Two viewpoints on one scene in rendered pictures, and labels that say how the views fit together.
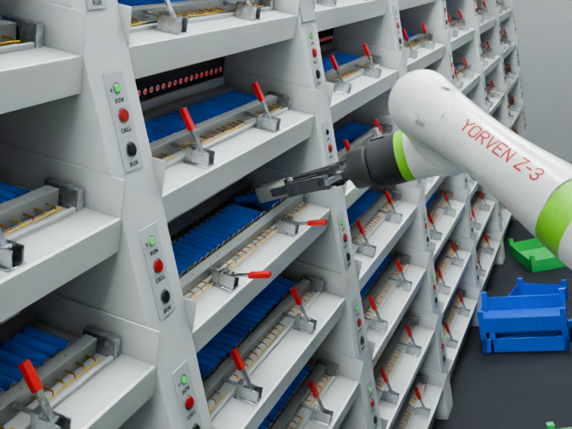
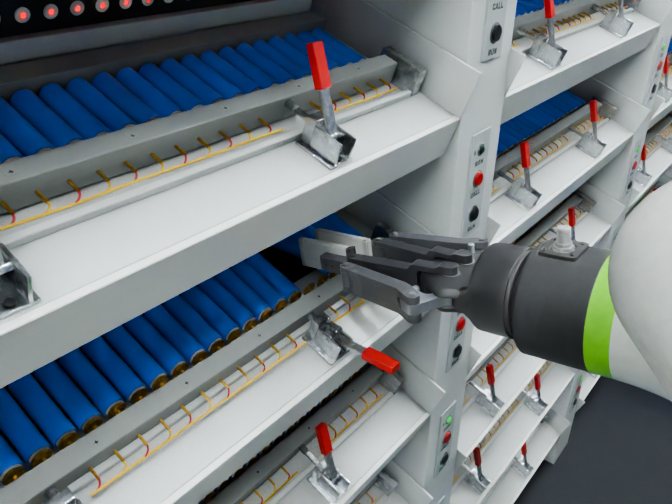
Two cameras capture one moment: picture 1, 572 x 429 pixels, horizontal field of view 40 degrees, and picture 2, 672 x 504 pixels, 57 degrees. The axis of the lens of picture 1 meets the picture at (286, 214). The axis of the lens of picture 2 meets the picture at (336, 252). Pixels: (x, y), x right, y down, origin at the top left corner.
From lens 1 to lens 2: 0.96 m
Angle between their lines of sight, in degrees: 21
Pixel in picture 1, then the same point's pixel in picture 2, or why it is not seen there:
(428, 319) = not seen: hidden behind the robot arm
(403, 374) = (508, 441)
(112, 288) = not seen: outside the picture
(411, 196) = (607, 211)
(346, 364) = (408, 487)
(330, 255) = (424, 349)
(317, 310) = (370, 436)
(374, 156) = (536, 302)
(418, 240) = not seen: hidden behind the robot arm
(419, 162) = (641, 369)
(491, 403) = (614, 461)
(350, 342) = (421, 466)
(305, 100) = (449, 85)
